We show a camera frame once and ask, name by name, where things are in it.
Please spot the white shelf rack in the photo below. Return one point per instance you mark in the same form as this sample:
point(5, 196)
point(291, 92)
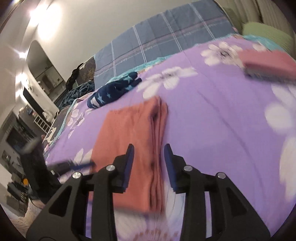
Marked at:
point(43, 125)

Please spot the blue plaid pillow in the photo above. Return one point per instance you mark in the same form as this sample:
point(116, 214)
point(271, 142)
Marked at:
point(164, 34)

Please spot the pink folded clothes stack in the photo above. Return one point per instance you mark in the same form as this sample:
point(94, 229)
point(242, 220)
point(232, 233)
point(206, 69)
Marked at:
point(275, 66)

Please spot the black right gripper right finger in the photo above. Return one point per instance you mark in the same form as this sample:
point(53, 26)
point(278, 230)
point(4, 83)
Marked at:
point(215, 209)

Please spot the black cloth on pillow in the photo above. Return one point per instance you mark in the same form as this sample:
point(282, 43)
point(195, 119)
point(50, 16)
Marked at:
point(71, 80)

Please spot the teal fuzzy blanket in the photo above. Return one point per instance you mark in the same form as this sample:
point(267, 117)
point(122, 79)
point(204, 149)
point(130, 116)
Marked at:
point(76, 93)

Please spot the purple floral duvet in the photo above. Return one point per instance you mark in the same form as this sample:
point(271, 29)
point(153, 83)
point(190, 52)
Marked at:
point(219, 121)

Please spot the dark floral pillow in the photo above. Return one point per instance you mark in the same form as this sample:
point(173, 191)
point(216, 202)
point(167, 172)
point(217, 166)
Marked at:
point(86, 71)

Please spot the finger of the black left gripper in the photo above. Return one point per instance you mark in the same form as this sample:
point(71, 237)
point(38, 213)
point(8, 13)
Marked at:
point(67, 166)

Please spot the coral red knit garment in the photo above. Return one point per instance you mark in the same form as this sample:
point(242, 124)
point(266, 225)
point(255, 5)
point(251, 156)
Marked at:
point(143, 126)

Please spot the navy star plush garment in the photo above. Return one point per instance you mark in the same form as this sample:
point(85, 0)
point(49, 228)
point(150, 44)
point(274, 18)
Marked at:
point(114, 90)

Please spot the beige curtain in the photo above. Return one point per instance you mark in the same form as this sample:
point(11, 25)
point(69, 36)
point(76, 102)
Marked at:
point(241, 12)

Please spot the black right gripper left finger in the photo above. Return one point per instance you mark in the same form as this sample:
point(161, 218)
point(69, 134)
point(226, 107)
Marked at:
point(82, 208)

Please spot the green cushion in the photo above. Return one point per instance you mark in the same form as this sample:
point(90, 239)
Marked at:
point(271, 37)

